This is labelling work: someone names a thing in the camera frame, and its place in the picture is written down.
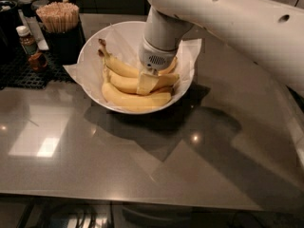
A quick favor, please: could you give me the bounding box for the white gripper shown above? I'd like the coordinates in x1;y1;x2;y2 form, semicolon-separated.
137;36;177;95

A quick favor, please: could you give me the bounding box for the large yellow banana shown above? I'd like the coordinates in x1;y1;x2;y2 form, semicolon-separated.
102;64;173;112

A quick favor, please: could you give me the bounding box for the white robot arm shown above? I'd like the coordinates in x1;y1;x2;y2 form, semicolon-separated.
139;0;304;96

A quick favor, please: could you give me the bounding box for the white bowl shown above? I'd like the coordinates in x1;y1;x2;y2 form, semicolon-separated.
73;21;201;115

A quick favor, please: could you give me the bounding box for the white paper liner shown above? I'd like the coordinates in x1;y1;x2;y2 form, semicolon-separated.
65;21;201;114

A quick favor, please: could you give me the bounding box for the black chopstick holder cup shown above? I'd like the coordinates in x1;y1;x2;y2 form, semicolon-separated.
43;22;86;65

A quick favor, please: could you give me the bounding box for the bundle of wooden chopsticks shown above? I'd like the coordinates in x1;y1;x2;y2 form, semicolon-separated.
36;2;79;33

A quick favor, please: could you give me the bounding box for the small red sauce jar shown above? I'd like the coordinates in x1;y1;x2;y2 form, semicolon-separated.
28;51;48;72

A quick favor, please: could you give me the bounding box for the small white-capped sauce bottle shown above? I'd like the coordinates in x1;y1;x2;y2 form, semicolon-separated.
16;26;38;55

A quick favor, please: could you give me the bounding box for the black grid mat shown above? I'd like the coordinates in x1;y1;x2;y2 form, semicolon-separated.
0;46;75;89

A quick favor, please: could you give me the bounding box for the black container far left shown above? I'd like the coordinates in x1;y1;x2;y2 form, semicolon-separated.
0;0;22;64

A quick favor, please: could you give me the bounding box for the dark jar grey lid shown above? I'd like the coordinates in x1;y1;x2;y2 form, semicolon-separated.
18;0;35;17

